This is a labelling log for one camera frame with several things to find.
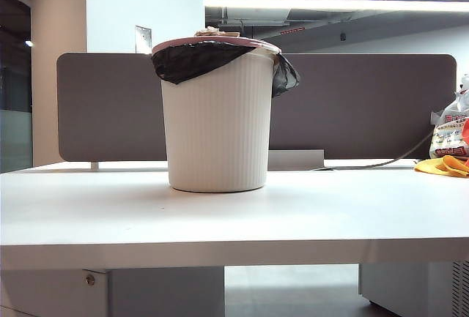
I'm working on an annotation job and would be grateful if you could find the layered brown paper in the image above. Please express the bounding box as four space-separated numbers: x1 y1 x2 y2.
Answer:
193 26 240 39

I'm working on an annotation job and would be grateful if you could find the white ribbed trash can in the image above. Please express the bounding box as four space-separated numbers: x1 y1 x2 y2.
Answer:
160 37 282 193

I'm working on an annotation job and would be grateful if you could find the black plastic trash bag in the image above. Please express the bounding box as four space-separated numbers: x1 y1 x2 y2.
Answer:
149 40 300 97

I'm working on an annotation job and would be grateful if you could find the grey desk partition panel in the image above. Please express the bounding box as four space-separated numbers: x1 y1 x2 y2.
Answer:
56 52 458 163

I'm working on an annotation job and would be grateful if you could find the white drawer cabinet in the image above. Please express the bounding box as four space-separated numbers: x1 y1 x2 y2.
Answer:
0 268 225 317

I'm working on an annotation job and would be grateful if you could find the long ceiling light strip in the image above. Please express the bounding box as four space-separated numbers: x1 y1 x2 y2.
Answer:
204 0 469 13

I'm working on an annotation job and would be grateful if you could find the yellow cloth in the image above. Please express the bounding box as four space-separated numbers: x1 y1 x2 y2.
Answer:
413 154 469 178

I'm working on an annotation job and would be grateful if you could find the printed plastic snack bag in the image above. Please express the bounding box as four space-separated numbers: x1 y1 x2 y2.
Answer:
429 73 469 160

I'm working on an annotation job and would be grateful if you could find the white cabinet with vent grille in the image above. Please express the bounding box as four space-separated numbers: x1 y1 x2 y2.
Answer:
358 261 469 317

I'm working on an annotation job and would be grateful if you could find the pink trash can rim ring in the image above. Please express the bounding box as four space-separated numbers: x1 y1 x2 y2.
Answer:
151 36 282 55

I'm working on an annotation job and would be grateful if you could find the grey cable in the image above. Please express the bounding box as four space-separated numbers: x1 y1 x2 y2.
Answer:
313 132 435 171

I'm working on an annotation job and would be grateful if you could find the silver wall plate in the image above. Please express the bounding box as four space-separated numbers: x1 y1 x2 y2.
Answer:
134 25 152 54

